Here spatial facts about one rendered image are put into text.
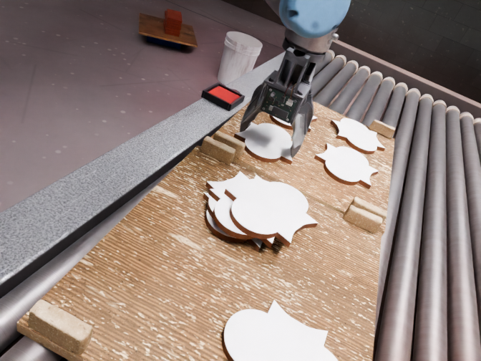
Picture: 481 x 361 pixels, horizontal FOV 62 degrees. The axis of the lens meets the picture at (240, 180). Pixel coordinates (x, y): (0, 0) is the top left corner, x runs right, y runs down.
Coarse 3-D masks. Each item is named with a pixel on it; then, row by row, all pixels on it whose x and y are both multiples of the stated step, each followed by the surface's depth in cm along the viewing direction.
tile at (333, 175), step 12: (324, 156) 79; (336, 156) 81; (348, 156) 83; (360, 156) 84; (324, 168) 77; (336, 168) 77; (348, 168) 78; (360, 168) 80; (372, 168) 82; (336, 180) 75; (348, 180) 75; (360, 180) 77
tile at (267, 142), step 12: (240, 132) 77; (252, 132) 78; (264, 132) 80; (276, 132) 81; (252, 144) 75; (264, 144) 76; (276, 144) 77; (288, 144) 79; (252, 156) 73; (264, 156) 72; (276, 156) 74; (288, 156) 75
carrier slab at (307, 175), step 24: (240, 120) 83; (264, 120) 86; (336, 120) 98; (312, 144) 84; (336, 144) 88; (384, 144) 96; (264, 168) 71; (288, 168) 74; (312, 168) 76; (384, 168) 86; (312, 192) 70; (336, 192) 72; (360, 192) 75; (384, 192) 78
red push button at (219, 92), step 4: (216, 88) 93; (220, 88) 94; (212, 92) 91; (216, 92) 91; (220, 92) 92; (224, 92) 93; (228, 92) 93; (232, 92) 94; (220, 96) 91; (224, 96) 91; (228, 96) 92; (232, 96) 92; (236, 96) 93; (228, 100) 90; (232, 100) 91
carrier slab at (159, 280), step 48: (192, 192) 60; (144, 240) 50; (192, 240) 52; (336, 240) 62; (96, 288) 43; (144, 288) 45; (192, 288) 46; (240, 288) 49; (288, 288) 51; (336, 288) 54; (96, 336) 39; (144, 336) 40; (192, 336) 42; (336, 336) 47
